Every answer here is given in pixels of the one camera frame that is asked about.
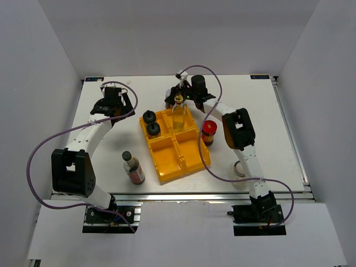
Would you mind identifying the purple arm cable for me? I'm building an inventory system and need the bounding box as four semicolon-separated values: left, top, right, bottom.
180;65;295;229
26;81;140;234

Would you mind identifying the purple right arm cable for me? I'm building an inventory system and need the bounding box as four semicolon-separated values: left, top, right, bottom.
180;65;295;229

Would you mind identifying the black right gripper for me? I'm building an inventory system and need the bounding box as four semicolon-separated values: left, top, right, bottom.
165;78;197;106

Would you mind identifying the glass spice jar black lid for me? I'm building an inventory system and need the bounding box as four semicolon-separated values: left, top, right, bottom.
146;122;161;139

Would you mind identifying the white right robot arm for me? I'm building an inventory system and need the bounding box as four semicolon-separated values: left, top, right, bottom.
165;72;276;222

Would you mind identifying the glass oil bottle gold stopper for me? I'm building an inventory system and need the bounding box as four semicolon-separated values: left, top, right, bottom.
172;93;186;131

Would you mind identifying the white powder jar black lid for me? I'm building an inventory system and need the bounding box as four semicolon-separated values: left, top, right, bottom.
142;110;156;124

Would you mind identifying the blue label sticker right corner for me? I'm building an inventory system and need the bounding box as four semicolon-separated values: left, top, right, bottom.
250;75;270;80

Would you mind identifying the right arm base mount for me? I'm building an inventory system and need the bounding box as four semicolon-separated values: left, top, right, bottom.
227;205;286;236

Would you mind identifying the dark soy sauce bottle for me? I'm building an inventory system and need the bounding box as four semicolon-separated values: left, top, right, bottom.
122;151;145;185

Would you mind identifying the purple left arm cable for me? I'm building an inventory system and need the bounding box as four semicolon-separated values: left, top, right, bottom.
26;81;140;234

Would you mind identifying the blue label sticker left corner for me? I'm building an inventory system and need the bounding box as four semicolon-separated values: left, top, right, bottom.
85;77;104;82

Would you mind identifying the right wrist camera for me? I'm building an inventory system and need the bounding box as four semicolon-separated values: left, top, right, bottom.
175;70;188;88

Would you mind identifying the yellow four-compartment plastic bin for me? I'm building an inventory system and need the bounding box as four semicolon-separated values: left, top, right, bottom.
140;108;211;184

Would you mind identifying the brown jar white lid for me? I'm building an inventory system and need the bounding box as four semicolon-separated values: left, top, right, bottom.
165;89;171;109

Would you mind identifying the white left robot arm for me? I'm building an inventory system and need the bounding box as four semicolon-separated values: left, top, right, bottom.
51;85;135;222

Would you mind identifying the red lid sauce jar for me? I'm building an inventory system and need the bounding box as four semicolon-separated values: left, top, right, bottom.
201;120;217;146

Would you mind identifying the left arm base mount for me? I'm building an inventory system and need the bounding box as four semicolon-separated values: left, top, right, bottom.
82;202;142;234

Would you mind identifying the blue label sticker corner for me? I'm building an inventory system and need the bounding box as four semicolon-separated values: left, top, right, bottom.
85;77;104;82
250;75;270;80

